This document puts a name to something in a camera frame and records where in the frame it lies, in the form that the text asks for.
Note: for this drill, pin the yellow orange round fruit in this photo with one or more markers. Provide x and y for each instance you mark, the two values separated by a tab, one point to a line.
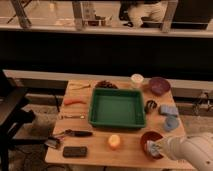
114	141

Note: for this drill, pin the black handled tool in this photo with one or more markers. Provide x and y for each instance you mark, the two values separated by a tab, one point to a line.
73	133

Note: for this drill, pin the blue round lid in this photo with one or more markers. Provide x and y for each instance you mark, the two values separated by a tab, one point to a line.
170	123

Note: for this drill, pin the red bowl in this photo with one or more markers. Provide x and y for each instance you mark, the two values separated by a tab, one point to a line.
153	136

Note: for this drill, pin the light blue towel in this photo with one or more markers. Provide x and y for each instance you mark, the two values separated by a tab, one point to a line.
153	149

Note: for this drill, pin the orange carrot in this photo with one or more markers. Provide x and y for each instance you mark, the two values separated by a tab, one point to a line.
73	101

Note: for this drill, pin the small metal clamp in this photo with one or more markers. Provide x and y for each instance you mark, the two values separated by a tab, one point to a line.
53	142

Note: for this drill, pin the white cup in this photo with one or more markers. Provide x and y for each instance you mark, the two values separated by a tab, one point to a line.
136	81

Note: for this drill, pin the seated person in background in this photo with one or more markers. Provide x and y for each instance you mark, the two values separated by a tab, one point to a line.
137	12

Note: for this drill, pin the black chair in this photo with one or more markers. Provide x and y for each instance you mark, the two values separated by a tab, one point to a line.
12	117

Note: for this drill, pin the black rectangular block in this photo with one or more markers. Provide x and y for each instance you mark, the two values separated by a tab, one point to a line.
70	151

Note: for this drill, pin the blue sponge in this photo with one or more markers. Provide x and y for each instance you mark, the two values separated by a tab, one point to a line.
168	110

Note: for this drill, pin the purple bowl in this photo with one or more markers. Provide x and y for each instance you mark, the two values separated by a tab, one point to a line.
159	86

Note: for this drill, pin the black and white toy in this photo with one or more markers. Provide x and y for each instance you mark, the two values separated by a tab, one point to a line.
150	106

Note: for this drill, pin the green plastic tray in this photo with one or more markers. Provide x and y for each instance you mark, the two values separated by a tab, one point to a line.
117	108

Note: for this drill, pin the wooden table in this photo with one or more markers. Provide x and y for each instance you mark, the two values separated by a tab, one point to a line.
128	154

